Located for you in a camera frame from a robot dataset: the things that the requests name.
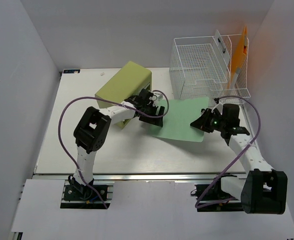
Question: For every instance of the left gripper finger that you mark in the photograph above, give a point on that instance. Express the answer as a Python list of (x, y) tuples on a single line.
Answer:
[(154, 120), (158, 111)]

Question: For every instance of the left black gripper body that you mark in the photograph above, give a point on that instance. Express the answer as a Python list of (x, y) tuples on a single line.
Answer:
[(150, 109)]

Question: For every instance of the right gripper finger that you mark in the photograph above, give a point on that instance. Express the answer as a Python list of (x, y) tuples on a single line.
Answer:
[(208, 115), (199, 124)]

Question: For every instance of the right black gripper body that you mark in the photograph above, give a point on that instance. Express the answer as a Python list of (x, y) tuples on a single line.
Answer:
[(216, 122)]

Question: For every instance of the green clipboard with paper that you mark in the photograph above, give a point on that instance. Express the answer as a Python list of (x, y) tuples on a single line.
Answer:
[(176, 123)]

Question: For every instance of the green metal tool chest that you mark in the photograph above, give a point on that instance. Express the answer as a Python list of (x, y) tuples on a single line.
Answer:
[(128, 81)]

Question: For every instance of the white clipboard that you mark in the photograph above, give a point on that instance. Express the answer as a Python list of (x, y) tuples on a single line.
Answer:
[(221, 52)]

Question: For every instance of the orange notebook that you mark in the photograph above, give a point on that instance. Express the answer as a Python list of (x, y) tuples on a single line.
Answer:
[(238, 58)]

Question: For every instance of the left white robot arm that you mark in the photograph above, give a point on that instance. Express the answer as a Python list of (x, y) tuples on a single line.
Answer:
[(91, 132)]

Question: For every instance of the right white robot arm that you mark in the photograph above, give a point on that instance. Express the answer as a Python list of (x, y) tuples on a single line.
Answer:
[(264, 190)]

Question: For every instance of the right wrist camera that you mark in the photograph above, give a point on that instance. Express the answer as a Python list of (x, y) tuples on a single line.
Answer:
[(218, 105)]

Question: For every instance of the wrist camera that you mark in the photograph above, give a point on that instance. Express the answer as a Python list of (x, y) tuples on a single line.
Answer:
[(218, 105), (157, 96)]

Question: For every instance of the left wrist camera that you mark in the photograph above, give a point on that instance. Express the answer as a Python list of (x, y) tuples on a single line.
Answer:
[(157, 96)]

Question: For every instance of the white wire file rack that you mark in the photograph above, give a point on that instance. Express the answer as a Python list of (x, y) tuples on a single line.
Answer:
[(195, 72)]

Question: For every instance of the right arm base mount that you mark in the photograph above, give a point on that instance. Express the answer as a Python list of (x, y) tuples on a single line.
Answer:
[(216, 194)]

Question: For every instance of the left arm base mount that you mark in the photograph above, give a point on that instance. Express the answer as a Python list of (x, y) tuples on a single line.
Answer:
[(78, 196)]

